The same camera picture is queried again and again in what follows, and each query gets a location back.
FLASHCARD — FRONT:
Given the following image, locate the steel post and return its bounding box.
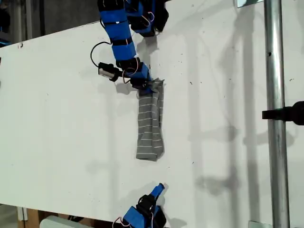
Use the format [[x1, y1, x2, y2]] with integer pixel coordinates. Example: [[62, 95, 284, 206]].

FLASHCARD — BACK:
[[263, 0, 291, 228]]

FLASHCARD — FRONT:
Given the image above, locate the grey white-striped towel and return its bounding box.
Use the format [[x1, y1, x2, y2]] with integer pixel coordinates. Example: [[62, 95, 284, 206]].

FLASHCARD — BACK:
[[135, 77, 166, 163]]

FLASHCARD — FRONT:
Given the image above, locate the black camera cable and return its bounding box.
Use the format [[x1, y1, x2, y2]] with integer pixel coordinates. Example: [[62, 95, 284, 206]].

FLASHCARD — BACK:
[[89, 41, 113, 68]]

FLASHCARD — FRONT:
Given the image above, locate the wooden table leg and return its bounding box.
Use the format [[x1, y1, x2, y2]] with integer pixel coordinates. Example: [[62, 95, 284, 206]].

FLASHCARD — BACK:
[[17, 206, 40, 228]]

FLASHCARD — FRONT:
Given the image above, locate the black clamp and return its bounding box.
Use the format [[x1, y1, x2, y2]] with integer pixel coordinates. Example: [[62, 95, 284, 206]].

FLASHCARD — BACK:
[[262, 101, 304, 126]]

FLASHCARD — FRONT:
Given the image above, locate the blue background object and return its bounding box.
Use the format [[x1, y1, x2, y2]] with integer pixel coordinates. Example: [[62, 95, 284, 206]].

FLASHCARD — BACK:
[[0, 32, 11, 46]]

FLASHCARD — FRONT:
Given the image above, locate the black camera stalk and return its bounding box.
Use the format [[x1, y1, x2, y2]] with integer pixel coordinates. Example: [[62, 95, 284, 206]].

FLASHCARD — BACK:
[[114, 68, 132, 79]]

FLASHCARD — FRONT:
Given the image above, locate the silver black camera box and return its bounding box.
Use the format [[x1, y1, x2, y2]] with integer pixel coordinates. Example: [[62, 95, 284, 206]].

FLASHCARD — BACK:
[[97, 62, 119, 82]]

